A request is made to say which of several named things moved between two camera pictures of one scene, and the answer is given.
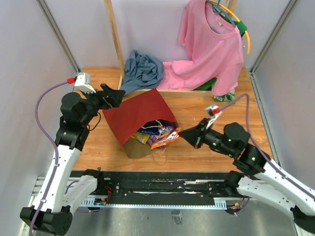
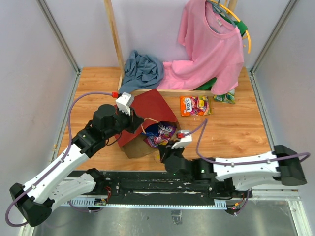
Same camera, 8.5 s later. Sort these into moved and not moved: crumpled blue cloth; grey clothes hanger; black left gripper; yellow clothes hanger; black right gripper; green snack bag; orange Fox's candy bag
Moved: black left gripper; black right gripper; orange Fox's candy bag
Not moved: crumpled blue cloth; grey clothes hanger; green snack bag; yellow clothes hanger
